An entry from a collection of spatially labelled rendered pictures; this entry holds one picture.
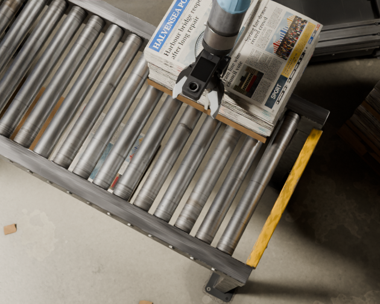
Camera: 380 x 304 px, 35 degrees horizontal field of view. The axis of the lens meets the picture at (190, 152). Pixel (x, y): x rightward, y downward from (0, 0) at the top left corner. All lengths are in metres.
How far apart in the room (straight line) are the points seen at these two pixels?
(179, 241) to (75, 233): 0.92
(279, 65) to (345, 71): 1.20
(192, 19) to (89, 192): 0.55
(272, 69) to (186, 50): 0.22
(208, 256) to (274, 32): 0.62
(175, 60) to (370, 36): 1.20
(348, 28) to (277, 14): 0.99
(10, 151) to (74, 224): 0.81
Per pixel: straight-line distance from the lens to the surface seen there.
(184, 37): 1.55
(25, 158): 1.74
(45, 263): 2.50
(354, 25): 2.56
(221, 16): 1.31
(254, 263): 1.62
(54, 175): 1.71
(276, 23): 1.59
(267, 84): 1.51
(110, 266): 2.45
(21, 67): 1.84
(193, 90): 1.35
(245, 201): 1.66
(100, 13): 1.86
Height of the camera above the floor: 2.42
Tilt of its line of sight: 75 degrees down
